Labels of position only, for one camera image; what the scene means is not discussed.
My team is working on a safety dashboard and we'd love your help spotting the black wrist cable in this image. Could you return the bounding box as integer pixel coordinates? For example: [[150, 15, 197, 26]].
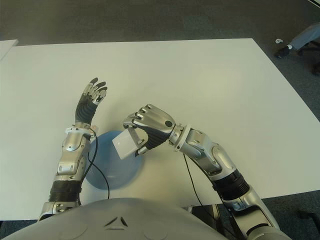
[[78, 136, 111, 207], [183, 153, 233, 233]]

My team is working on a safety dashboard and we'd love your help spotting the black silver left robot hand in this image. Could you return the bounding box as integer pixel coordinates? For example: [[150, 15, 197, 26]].
[[74, 77, 108, 125]]

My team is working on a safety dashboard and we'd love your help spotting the white side table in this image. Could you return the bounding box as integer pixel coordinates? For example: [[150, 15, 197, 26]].
[[0, 38, 20, 62]]

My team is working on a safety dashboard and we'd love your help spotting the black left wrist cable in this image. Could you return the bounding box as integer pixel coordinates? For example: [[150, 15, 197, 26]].
[[78, 136, 111, 207]]

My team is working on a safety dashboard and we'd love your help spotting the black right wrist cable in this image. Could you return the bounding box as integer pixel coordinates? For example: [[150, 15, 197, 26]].
[[183, 153, 233, 233]]

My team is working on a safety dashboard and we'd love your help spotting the person's blue jeans leg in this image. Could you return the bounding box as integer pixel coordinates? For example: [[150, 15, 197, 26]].
[[287, 23, 320, 51]]

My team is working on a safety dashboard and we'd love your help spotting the grey robot torso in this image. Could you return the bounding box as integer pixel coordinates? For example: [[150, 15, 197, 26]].
[[0, 197, 226, 240]]

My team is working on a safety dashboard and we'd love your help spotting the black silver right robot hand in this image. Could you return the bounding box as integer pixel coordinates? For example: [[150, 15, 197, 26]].
[[122, 103, 176, 156]]

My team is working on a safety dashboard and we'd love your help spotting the blue plastic plate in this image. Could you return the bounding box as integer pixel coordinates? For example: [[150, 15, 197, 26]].
[[82, 130, 145, 191]]

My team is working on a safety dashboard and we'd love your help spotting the white charger block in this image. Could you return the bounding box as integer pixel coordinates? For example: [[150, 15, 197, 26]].
[[111, 128, 145, 161]]

